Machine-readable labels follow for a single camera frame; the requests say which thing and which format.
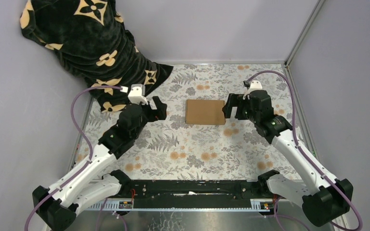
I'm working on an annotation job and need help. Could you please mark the brown cardboard box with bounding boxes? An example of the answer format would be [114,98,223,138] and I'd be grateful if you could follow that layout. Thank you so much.
[185,99,225,125]

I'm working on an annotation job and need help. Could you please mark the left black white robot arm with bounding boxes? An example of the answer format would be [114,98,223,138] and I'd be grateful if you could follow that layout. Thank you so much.
[32,96,167,231]

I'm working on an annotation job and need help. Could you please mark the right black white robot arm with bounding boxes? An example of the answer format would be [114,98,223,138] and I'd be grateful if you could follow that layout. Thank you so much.
[222,90,353,227]

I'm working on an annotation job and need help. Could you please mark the floral patterned table mat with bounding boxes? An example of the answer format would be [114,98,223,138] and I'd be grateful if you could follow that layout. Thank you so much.
[95,64,300,180]

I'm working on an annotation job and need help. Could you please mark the black floral plush blanket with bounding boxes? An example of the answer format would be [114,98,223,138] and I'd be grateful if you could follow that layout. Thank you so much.
[20,0,173,112]

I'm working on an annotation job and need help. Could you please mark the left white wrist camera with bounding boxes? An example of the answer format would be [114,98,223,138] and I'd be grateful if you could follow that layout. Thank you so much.
[128,84,145,104]

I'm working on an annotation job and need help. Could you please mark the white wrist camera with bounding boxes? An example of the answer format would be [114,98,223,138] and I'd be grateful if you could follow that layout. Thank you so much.
[128,84,145,104]
[243,80,263,99]

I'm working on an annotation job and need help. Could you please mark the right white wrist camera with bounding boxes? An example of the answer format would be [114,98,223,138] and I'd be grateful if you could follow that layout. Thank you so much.
[243,80,263,99]

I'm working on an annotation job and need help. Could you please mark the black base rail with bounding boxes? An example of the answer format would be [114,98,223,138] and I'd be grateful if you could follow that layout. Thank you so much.
[100,179,290,210]

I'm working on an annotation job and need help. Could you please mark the aluminium frame rails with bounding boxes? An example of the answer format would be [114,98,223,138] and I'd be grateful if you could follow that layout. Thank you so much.
[43,0,352,231]

